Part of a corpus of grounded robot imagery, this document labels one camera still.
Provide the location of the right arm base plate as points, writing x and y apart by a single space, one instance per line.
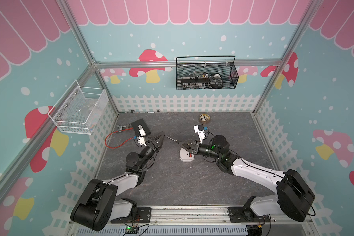
242 214

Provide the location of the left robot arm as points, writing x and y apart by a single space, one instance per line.
97 204

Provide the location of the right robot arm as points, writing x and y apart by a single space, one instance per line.
291 194

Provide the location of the metal clamp bracket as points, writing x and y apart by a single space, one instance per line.
125 127

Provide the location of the black wire mesh basket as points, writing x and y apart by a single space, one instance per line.
220 68

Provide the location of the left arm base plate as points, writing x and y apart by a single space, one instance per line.
141 215

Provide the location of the small green circuit board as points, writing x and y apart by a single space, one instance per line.
131 230

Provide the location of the white wire mesh basket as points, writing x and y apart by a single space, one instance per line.
80 110

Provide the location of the brown tape roll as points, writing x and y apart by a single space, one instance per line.
204 118

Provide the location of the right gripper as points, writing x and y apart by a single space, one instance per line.
194 148

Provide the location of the black yellow screwdriver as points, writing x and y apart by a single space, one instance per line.
176 141

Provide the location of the white square alarm clock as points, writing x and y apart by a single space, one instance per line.
184 156

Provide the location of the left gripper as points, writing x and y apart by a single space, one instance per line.
152 141

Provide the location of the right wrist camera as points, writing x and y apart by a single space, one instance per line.
202 132

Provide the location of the black socket bit set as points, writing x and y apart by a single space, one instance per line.
195 82

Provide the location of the black box device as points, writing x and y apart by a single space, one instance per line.
143 123

